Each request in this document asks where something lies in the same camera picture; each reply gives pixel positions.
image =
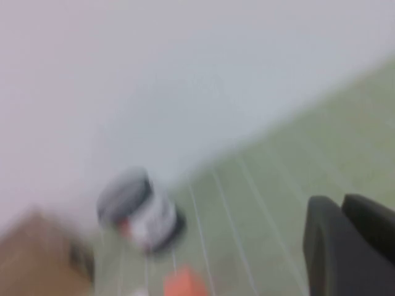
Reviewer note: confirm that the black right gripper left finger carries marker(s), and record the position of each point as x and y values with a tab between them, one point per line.
339	256

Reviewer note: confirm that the black mesh pen holder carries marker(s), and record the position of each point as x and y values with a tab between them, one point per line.
142	209

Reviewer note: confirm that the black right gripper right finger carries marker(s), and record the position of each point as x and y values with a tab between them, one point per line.
373	225

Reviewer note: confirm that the green checkered tablecloth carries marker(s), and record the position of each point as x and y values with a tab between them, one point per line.
277	185

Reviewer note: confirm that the brown cardboard box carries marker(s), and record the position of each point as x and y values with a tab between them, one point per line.
37	256

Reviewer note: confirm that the orange cube block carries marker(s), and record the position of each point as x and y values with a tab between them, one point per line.
183	283

